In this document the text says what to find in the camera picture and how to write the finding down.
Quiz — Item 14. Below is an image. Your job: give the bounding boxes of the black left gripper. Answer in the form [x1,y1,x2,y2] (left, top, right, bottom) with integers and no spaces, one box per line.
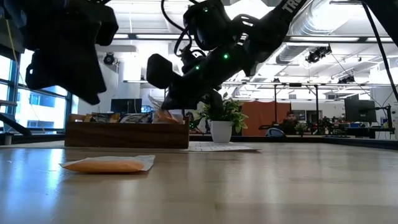
[18,0,108,105]

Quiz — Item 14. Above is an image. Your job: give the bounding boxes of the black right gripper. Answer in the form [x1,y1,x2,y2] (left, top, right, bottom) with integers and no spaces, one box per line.
[161,46,249,115]

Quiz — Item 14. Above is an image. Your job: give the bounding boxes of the orange white tea packet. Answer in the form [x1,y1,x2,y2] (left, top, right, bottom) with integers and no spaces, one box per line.
[148,95,184,124]
[58,154,156,174]

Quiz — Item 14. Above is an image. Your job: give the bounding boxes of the dark purple tea packet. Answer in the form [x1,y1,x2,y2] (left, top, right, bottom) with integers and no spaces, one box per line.
[136,112,154,124]
[119,113,139,124]

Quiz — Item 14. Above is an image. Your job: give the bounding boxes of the orange mango tea packet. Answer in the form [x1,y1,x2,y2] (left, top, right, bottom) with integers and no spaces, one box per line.
[90,112,121,123]

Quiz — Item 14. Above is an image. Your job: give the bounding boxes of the green plant white pot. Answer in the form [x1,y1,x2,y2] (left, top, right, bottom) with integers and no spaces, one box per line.
[198,92,249,143]

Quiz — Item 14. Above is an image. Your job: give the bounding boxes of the black computer monitor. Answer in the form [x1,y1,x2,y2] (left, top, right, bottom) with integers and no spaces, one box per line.
[110,98,143,114]
[344,98,377,123]

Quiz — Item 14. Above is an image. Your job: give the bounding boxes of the orange partition panel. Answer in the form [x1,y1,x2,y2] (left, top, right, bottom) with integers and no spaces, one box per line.
[241,101,292,137]

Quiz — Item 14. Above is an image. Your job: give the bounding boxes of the brown wooden compartment box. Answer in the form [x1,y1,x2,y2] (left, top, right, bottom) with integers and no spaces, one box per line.
[64,113,190,149]

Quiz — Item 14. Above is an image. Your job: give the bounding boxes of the grey rounded chair back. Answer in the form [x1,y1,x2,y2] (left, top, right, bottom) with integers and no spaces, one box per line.
[266,127,287,138]

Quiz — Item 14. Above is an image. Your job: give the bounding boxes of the person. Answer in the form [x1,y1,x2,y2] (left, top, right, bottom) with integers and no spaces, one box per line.
[281,110,301,135]

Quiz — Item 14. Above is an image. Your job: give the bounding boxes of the small green plant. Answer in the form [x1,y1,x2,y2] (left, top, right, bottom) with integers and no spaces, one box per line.
[294,121,308,135]

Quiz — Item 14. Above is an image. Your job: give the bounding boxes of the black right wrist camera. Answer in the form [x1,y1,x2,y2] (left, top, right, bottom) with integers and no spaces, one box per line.
[146,53,183,90]

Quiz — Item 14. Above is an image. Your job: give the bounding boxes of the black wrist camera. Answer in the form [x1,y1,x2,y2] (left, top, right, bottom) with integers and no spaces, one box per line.
[146,53,183,90]
[94,4,119,47]

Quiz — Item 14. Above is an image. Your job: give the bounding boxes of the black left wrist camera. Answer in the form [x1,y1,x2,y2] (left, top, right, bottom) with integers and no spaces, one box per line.
[94,4,119,47]

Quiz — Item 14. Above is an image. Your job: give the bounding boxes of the black metal gantry frame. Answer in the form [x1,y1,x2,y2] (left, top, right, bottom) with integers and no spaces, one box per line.
[222,81,396,125]

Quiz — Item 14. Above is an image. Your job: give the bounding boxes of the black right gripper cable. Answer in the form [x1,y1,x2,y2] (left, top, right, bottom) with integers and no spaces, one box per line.
[160,0,195,58]

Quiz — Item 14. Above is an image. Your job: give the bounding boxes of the black ceiling-hung camera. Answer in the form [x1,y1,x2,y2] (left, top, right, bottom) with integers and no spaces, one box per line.
[337,74,355,84]
[305,45,333,64]

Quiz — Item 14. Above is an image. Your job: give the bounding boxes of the thin right arm cable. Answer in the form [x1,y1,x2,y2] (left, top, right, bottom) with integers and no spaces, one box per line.
[360,1,398,102]

